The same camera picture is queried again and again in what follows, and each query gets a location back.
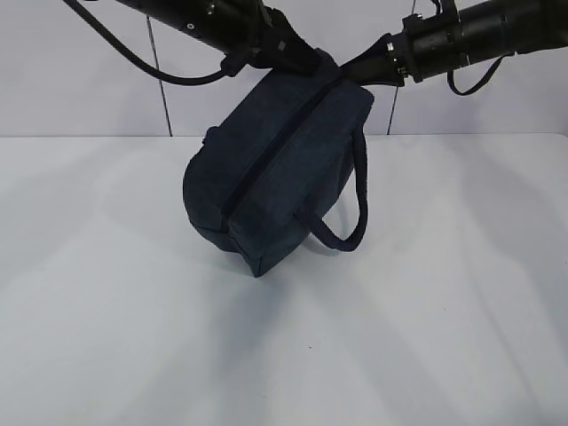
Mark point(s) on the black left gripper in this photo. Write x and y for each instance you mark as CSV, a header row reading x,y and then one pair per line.
x,y
271,42

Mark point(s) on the navy blue lunch bag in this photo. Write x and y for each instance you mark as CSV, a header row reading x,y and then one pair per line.
x,y
289,162

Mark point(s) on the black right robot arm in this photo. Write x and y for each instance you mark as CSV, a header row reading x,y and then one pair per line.
x,y
495,30

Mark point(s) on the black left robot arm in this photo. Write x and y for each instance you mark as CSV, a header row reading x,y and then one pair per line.
x,y
219,24

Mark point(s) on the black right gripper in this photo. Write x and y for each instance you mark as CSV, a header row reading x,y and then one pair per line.
x,y
425,47

